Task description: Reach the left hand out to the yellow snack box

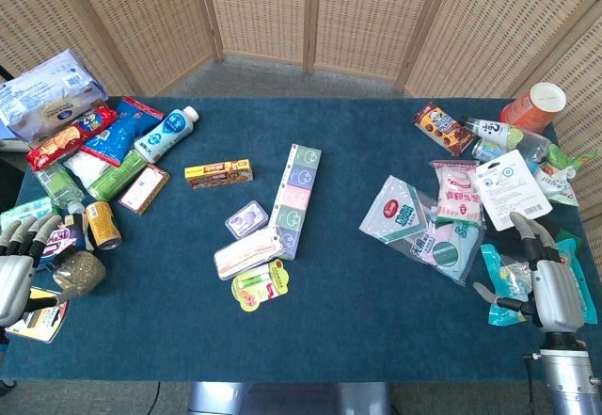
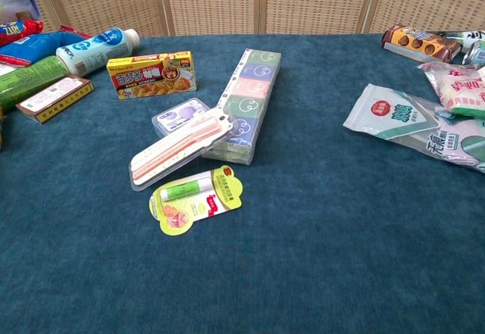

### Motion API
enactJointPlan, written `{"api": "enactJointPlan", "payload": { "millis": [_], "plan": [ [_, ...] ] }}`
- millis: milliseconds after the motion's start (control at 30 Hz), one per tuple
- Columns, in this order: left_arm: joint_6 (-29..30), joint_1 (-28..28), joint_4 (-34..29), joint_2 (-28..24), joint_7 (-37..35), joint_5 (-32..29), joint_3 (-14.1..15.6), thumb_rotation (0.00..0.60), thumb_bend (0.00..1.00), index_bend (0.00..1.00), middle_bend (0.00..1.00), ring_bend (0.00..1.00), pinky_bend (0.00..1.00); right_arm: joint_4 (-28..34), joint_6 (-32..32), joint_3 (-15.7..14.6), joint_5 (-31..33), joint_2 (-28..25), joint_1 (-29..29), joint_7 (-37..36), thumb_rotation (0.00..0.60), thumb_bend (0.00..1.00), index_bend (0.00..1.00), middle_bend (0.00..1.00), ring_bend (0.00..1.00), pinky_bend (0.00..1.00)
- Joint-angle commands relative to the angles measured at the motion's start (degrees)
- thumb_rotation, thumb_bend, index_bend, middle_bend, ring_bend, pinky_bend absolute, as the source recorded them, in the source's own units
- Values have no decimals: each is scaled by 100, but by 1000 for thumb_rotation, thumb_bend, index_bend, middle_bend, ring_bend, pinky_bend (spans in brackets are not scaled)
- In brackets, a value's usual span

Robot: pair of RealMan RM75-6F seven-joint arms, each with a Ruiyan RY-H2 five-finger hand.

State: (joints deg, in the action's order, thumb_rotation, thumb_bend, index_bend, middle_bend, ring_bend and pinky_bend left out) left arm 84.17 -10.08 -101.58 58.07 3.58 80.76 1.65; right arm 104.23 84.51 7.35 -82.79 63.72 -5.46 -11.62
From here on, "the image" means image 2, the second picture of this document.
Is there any green lip balm blister card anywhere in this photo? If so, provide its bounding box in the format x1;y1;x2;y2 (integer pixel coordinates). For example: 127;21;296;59
149;164;243;236

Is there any brown gold flat box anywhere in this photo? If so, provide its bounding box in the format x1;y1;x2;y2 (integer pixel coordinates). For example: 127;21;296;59
15;74;95;125

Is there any green cylindrical package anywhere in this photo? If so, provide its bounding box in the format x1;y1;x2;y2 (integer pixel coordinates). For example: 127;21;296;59
0;55;70;112

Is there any pink white snack bag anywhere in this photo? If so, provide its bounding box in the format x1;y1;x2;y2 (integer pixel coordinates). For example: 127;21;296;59
416;61;485;120

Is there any dark green white package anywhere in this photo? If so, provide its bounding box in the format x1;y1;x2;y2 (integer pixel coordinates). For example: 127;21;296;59
430;29;485;55

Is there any red Ritz cracker package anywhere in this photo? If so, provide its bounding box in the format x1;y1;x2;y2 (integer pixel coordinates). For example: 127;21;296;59
0;19;45;48

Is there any silver green can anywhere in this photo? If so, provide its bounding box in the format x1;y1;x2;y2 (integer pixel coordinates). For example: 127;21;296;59
462;40;485;67

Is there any purple clear plastic case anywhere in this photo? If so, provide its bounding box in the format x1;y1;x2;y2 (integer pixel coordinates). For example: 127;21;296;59
151;97;211;141

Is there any teal tablecloth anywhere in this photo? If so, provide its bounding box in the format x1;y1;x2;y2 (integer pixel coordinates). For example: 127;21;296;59
0;33;485;334

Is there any brown cookie package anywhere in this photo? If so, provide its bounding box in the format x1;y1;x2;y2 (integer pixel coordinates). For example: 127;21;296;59
380;24;462;64

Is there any white blue drink bottle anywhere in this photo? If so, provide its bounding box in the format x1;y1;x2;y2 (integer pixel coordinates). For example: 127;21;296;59
55;27;141;77

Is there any woven rattan folding screen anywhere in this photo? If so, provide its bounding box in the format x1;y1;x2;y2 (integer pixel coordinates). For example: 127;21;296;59
11;0;485;36

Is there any white green pouch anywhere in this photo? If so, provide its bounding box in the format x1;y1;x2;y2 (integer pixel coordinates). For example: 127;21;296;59
343;83;485;175

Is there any blue snack bag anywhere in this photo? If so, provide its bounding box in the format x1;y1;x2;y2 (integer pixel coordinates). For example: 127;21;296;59
0;30;85;67

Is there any multicolour tissue pack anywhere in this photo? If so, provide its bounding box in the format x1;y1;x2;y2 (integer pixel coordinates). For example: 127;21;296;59
201;48;283;167

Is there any yellow curry box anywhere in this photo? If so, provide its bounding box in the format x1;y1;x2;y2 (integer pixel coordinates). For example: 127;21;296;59
106;50;198;101

